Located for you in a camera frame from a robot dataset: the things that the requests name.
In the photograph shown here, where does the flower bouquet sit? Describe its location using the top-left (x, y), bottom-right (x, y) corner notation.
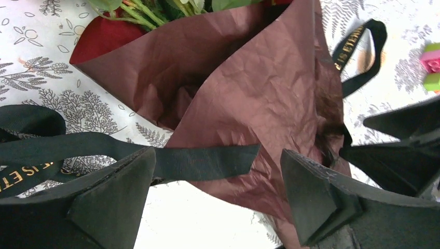
top-left (89, 0), bottom-right (258, 31)

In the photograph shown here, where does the colourful block stack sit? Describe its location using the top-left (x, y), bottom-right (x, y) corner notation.
top-left (420, 43), bottom-right (439, 95)

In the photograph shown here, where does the floral patterned table mat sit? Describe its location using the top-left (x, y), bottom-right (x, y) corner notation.
top-left (1, 1), bottom-right (439, 248)

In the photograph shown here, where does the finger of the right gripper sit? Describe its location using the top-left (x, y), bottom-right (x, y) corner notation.
top-left (363, 96), bottom-right (439, 140)
top-left (339, 139), bottom-right (439, 197)

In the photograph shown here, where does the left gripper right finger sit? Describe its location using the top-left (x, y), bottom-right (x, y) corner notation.
top-left (280, 149), bottom-right (439, 248)

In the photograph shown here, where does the red and brown wrapping paper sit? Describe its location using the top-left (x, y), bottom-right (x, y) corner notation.
top-left (70, 1), bottom-right (344, 248)

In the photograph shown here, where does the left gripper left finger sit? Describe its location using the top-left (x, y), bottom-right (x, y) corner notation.
top-left (1, 148), bottom-right (156, 248)

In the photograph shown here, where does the black gold-lettered ribbon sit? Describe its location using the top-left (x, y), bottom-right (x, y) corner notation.
top-left (0, 18), bottom-right (389, 199)

